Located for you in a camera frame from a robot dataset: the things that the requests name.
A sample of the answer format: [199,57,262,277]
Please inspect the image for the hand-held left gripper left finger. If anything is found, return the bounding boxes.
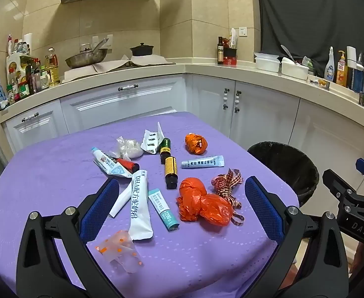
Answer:
[16,178,123,298]

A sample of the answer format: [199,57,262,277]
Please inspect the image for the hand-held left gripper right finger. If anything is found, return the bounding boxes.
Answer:
[245,176,350,298]

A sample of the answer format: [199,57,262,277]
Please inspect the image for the plain white sachet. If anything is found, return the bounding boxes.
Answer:
[109,180,133,218]

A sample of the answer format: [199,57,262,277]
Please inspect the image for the black trash bin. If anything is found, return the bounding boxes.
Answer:
[247,141,320,207]

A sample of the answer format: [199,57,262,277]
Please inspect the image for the clear plastic bag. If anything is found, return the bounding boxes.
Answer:
[109,137,144,159]

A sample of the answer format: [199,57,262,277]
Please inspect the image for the light blue tube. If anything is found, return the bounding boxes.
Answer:
[181,155,225,169]

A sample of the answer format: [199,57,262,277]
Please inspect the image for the torn white printed wrapper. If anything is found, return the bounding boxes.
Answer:
[140,122,167,155]

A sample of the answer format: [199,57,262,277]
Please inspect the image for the printed white long sachet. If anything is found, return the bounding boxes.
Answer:
[129,171,154,241]

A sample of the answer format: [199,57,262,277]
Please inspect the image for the white blue squeezed pouch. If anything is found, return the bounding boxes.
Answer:
[91,148,133,179]

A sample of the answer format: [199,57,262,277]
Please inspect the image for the clear orange dotted plastic wrapper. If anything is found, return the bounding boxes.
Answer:
[95,230,143,274]

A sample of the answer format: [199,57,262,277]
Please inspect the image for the red checkered ribbon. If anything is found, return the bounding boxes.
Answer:
[211,168,245,225]

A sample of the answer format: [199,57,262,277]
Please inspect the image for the red cylinder tube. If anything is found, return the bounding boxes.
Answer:
[112,158,140,173]

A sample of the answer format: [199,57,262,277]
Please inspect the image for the teal white tube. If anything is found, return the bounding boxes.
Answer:
[148,189,180,232]

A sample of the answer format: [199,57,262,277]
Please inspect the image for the large orange plastic bag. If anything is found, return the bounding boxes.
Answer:
[176,177,234,225]

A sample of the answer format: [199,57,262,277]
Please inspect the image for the brown bottle yellow label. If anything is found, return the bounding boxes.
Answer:
[164,156,179,190]

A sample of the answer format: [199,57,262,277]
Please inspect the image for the purple tablecloth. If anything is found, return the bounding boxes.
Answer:
[0,111,300,298]

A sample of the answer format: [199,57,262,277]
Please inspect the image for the steel faucet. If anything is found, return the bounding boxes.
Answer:
[357,53,364,104]

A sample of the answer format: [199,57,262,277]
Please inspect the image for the blue bottle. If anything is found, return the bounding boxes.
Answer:
[352,68,363,92]

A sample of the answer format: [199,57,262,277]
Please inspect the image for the green glass bottle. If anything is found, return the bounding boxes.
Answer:
[157,137,172,165]

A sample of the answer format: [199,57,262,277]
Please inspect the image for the small orange plastic bag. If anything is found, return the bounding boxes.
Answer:
[185,133,208,155]

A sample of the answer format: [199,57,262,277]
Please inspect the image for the orange dish soap bottle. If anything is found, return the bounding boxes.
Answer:
[336,50,348,87]

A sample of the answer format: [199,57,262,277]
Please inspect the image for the white spray bottle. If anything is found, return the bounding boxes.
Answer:
[324,46,335,82]

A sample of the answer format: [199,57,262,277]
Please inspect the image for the white kitchen cabinets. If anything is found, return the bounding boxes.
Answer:
[0,73,364,212]

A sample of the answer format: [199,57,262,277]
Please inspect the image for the grey ladle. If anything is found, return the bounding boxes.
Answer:
[280,45,300,64]

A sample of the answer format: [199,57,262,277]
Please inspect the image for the beige paper sheet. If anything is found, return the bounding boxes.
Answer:
[65,61,133,82]
[121,54,176,68]

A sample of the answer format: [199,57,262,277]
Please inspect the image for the steel wok pan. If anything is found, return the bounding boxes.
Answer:
[65,39,108,69]

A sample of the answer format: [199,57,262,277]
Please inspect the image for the cluster of condiment bottles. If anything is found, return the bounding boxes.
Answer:
[5,33,61,104]

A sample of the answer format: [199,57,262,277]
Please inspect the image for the beige kitchen countertop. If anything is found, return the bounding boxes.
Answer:
[0,63,364,131]

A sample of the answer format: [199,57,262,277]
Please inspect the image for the red black box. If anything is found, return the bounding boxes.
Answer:
[223,47,237,66]

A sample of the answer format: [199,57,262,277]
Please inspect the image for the black cooking pot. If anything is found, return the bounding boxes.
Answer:
[130,42,154,57]

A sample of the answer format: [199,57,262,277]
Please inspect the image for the black backdrop cloth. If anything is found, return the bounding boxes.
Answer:
[256,0,364,90]

